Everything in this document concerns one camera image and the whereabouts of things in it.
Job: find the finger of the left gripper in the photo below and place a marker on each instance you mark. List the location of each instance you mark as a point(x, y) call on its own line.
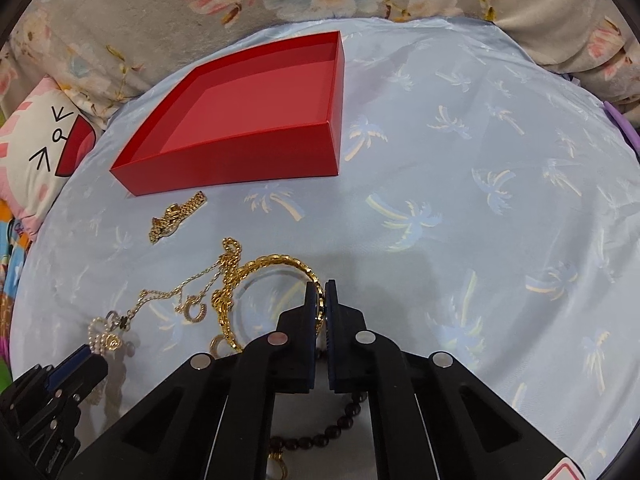
point(77, 376)
point(24, 395)

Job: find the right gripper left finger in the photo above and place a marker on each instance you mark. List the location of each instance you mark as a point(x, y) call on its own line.
point(209, 419)

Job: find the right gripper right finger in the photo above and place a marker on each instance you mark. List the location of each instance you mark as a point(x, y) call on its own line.
point(431, 417)

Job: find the gold hoop earring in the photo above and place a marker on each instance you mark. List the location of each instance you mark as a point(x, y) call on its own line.
point(219, 347)

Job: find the gold woven bangle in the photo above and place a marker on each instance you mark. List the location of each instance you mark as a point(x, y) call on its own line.
point(233, 276)

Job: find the red open jewelry box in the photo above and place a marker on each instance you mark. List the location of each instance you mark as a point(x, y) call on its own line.
point(268, 112)

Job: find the colourful patchwork quilt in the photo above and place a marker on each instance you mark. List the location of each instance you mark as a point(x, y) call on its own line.
point(14, 248)

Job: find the light blue palm-print cloth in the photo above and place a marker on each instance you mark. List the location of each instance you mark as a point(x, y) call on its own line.
point(484, 207)

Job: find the pink white bunny pillow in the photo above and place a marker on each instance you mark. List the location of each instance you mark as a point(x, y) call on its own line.
point(42, 144)

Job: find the grey floral blanket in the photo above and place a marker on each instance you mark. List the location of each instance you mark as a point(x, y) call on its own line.
point(103, 53)

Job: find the purple object at edge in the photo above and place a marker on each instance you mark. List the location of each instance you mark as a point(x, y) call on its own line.
point(630, 133)

